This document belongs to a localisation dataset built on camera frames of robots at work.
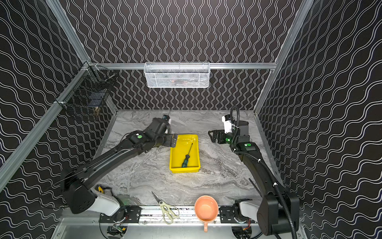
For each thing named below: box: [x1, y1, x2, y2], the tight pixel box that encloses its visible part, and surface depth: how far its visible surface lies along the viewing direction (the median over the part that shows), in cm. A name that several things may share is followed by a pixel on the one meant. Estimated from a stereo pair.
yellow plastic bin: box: [169, 133, 201, 174], surface depth 94 cm
